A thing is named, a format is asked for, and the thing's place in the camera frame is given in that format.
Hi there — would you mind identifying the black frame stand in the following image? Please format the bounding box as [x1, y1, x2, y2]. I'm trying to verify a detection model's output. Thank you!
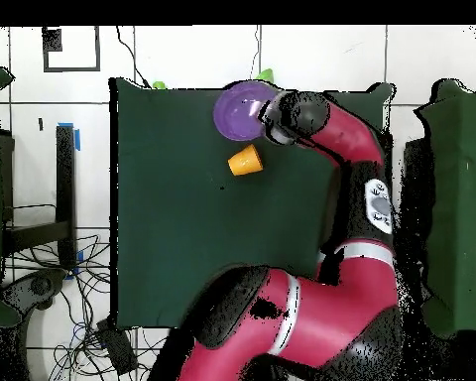
[1, 124, 78, 271]

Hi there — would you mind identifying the thin black floor cable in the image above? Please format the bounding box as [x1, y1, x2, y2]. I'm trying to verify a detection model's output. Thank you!
[115, 26, 151, 89]

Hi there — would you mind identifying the dark green tablecloth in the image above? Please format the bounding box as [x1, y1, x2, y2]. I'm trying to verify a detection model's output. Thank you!
[109, 76, 396, 332]

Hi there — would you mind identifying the black wheeled base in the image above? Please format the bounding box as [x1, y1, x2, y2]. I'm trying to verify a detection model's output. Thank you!
[1, 268, 68, 313]

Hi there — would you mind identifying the black power brick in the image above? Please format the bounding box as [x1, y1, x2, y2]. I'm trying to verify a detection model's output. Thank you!
[94, 318, 139, 376]

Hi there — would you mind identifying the tangle of black floor cables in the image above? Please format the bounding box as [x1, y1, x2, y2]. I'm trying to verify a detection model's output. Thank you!
[3, 233, 170, 381]

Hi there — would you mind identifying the orange plastic cup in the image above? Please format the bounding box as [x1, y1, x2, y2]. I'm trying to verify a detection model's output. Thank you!
[227, 143, 264, 177]

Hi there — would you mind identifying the purple plastic bowl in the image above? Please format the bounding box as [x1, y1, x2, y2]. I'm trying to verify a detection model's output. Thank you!
[212, 80, 281, 143]

